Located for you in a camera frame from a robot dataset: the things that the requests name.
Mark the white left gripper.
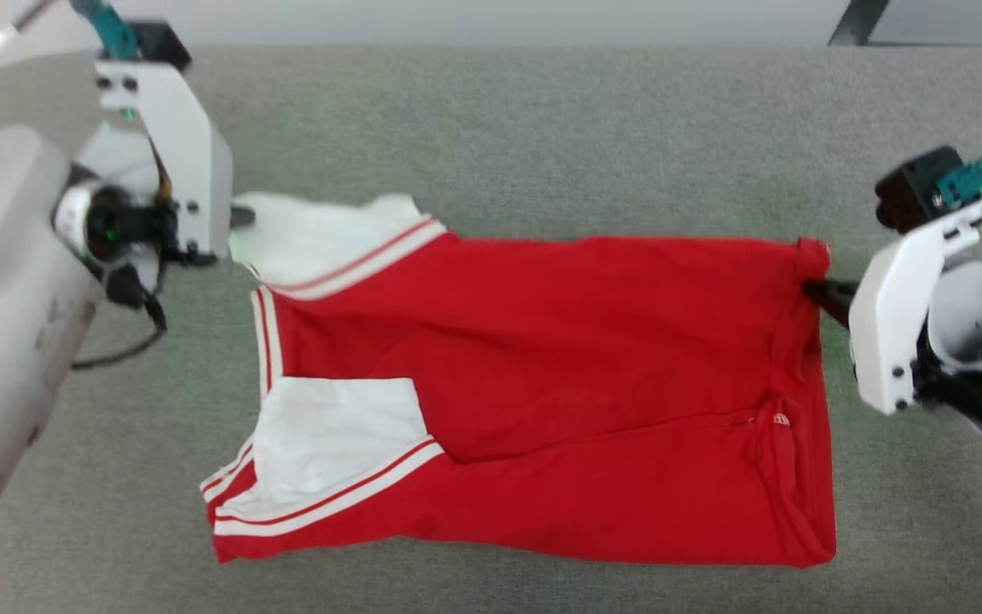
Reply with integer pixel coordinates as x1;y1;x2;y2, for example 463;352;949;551
52;60;257;295

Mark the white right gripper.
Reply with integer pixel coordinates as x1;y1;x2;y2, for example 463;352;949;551
802;200;982;444

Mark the red basketball jersey number 23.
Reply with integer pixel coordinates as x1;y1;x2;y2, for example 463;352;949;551
199;194;837;568

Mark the grey fabric sofa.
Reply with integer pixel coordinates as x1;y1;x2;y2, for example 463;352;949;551
0;44;982;614

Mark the short black left gripper cable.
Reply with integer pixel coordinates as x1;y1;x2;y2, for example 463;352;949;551
72;286;170;371

